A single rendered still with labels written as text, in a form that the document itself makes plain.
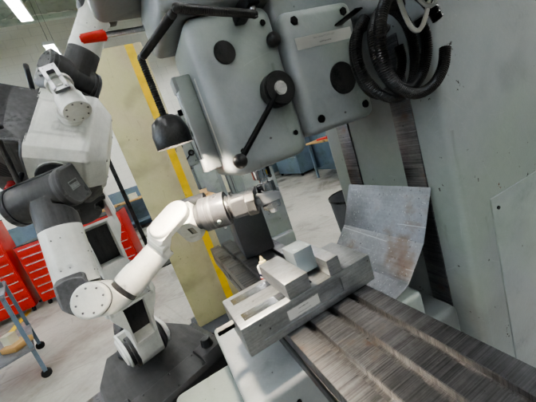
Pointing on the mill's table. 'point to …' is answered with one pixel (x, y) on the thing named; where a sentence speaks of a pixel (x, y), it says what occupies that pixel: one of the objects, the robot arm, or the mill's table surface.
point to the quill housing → (238, 89)
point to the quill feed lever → (278, 92)
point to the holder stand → (252, 234)
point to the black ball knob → (273, 39)
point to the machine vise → (317, 293)
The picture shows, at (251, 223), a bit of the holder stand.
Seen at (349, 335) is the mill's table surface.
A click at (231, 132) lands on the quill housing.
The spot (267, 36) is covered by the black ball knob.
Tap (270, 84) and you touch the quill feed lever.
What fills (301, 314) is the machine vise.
